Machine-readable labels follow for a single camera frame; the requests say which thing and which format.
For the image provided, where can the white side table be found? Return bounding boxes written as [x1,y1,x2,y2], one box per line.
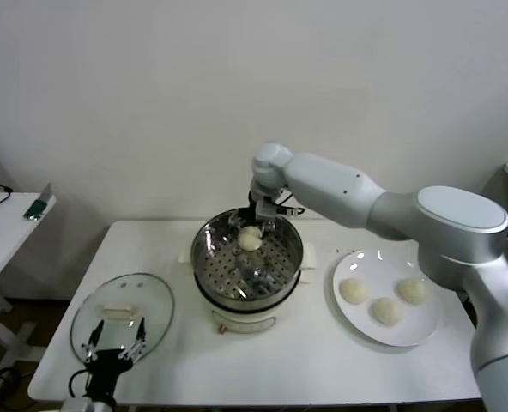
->
[0,191,57,379]

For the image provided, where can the stainless steel steamer basket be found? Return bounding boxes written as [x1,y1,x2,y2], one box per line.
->
[190,208,305,304]

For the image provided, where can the white round plate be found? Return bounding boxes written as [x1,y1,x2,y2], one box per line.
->
[325,249,443,354]

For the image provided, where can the green flat board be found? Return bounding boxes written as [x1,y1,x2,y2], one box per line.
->
[23,183,57,222]

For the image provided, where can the white steamed baozi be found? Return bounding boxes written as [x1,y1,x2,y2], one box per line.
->
[237,226,263,251]
[397,277,429,306]
[370,297,404,327]
[339,277,371,306]

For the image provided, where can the glass pot lid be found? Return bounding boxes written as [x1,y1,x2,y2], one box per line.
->
[69,272,176,366]

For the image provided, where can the black floor cables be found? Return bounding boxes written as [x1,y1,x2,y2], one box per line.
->
[0,367,23,395]

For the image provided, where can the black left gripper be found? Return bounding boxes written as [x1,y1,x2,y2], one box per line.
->
[81,316,148,399]

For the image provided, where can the steel steamer pot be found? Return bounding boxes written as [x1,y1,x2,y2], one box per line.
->
[178,239,318,336]

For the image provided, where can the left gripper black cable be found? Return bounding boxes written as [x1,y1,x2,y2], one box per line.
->
[68,368,95,398]

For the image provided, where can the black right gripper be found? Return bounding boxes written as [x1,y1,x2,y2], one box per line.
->
[248,188,281,239]

